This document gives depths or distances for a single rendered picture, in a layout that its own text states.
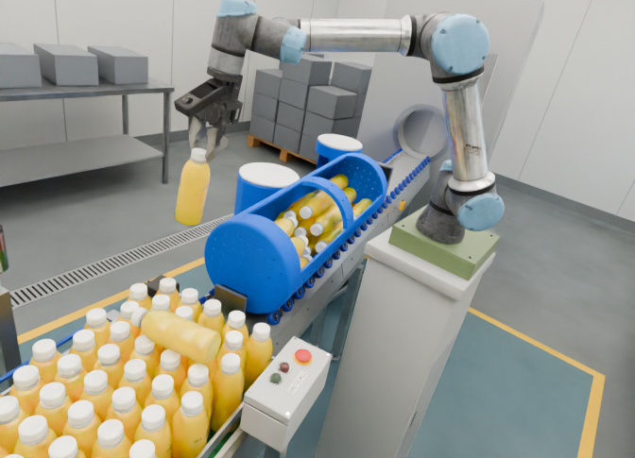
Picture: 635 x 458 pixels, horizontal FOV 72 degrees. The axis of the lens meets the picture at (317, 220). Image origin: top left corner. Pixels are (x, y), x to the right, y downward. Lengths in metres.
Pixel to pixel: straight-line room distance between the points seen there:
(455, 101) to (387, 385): 0.96
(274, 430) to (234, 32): 0.80
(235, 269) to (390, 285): 0.48
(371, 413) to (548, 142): 4.92
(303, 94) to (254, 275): 3.93
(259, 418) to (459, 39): 0.87
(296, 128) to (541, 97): 2.98
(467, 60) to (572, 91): 5.04
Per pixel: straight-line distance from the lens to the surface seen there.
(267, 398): 0.91
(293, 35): 1.02
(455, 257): 1.33
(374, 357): 1.57
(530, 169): 6.23
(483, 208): 1.19
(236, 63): 1.03
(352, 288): 2.31
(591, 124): 6.07
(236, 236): 1.21
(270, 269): 1.19
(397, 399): 1.62
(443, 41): 1.04
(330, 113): 4.83
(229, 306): 1.25
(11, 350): 1.29
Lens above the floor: 1.79
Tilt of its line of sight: 26 degrees down
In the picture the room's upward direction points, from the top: 11 degrees clockwise
